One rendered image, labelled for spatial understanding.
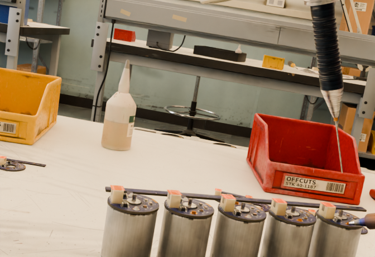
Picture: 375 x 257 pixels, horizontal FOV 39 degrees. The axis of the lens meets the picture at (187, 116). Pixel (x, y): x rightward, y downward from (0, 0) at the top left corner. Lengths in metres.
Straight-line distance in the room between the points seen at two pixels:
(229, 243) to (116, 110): 0.34
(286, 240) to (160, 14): 2.30
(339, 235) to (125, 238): 0.11
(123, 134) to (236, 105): 4.10
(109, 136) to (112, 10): 2.02
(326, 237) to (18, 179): 0.27
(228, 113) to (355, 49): 2.31
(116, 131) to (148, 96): 4.16
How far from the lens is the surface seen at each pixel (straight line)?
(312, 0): 0.25
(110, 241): 0.26
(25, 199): 0.42
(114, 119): 0.59
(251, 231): 0.27
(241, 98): 4.66
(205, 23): 2.51
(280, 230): 0.28
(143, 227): 0.25
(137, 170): 0.53
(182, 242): 0.26
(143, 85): 4.74
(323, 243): 0.29
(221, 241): 0.27
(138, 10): 2.56
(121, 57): 2.65
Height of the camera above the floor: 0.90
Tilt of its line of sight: 10 degrees down
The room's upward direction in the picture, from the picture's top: 9 degrees clockwise
